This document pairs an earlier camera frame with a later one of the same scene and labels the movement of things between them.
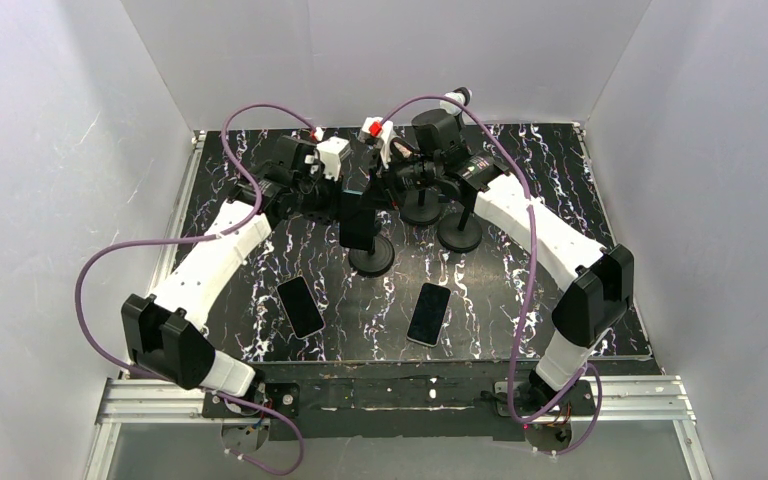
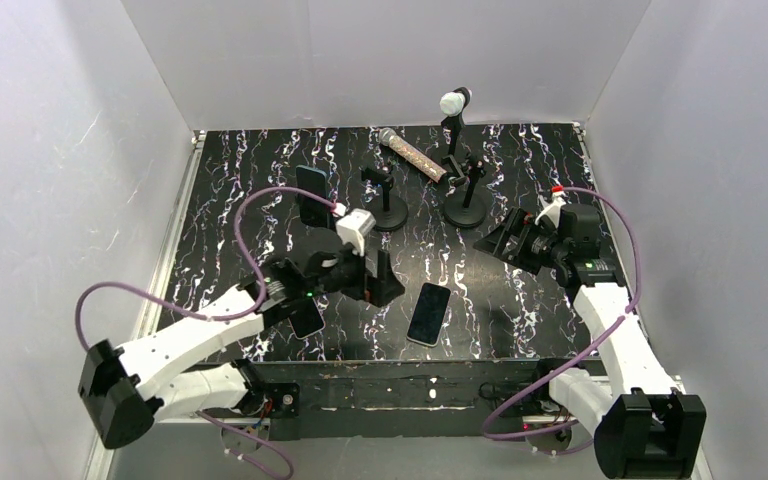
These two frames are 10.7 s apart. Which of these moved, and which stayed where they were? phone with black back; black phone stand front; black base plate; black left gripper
Moved: black phone stand front; black left gripper; phone with black back
Stayed: black base plate
